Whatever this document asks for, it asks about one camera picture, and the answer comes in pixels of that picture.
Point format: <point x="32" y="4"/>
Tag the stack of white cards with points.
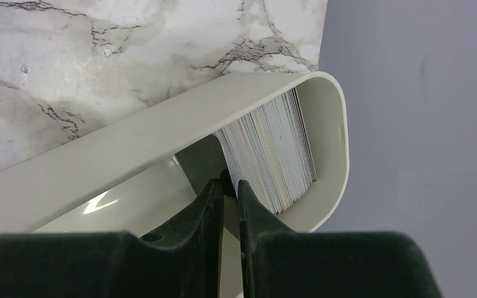
<point x="269" y="148"/>

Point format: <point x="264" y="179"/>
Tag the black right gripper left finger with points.
<point x="180" y="258"/>

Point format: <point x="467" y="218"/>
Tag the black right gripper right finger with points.
<point x="279" y="262"/>

